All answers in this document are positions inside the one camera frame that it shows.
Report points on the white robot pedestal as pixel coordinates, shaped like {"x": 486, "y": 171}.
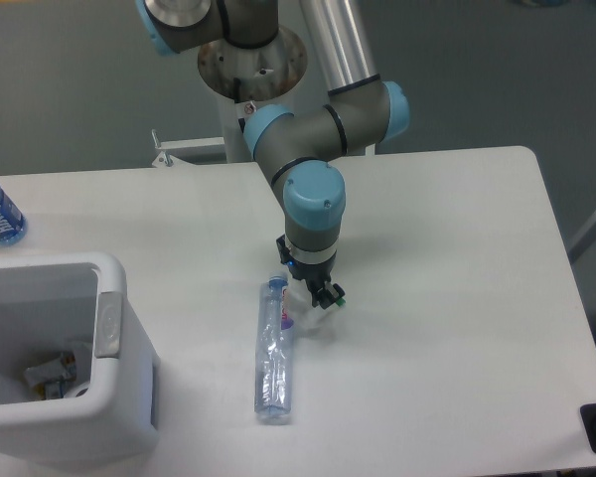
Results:
{"x": 243, "y": 80}

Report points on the white trash can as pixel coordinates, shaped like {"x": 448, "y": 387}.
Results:
{"x": 45, "y": 302}

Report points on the crushed clear plastic bottle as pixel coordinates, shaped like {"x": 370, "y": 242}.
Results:
{"x": 273, "y": 367}

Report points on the white pedestal base frame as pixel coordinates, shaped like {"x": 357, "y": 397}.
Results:
{"x": 201, "y": 151}

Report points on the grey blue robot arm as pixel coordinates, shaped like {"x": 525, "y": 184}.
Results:
{"x": 296, "y": 152}

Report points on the white green wrapper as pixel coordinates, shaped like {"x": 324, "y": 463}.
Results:
{"x": 309, "y": 321}

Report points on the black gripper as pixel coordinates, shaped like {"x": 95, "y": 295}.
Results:
{"x": 317, "y": 277}

